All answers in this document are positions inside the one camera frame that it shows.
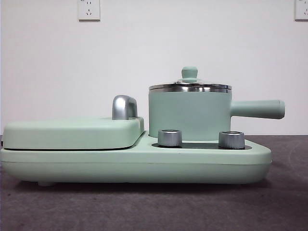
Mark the silver control knob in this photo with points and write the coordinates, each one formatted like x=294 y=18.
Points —
x=170 y=138
x=231 y=140

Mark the mint green breakfast machine base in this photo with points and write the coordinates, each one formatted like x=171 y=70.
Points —
x=144 y=166

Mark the glass pot lid green knob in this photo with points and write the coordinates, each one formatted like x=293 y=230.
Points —
x=189 y=73

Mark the white wall socket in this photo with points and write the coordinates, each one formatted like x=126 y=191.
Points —
x=89 y=10
x=301 y=9

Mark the mint green hinged griddle lid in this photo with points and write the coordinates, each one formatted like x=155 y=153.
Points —
x=72 y=132

